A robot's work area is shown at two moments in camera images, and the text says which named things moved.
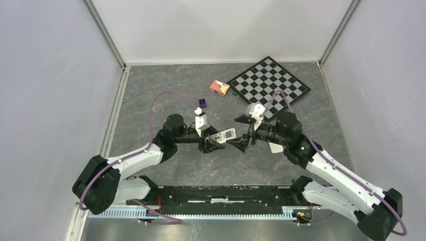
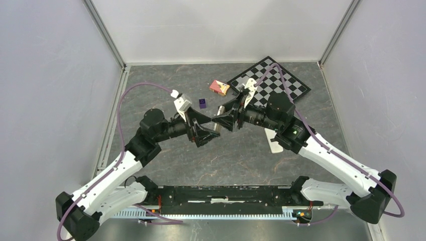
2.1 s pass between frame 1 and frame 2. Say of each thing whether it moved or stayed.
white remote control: moved
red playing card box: stayed
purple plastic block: stayed
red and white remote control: stayed
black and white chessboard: stayed
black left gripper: moved
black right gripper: moved
